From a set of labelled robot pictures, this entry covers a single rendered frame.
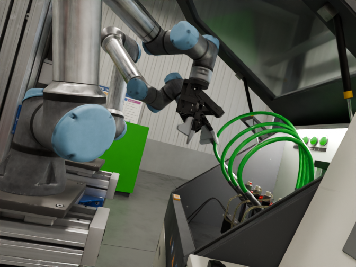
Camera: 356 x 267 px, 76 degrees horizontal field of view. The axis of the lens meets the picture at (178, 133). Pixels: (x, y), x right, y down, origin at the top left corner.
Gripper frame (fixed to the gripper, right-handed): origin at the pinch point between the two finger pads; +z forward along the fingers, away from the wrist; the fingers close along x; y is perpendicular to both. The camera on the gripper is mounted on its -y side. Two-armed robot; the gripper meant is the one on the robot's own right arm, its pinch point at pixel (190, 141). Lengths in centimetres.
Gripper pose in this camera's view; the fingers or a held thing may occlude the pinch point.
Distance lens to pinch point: 77.7
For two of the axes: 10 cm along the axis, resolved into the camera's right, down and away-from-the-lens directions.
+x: 0.8, 0.0, -10.0
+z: -2.5, 9.7, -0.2
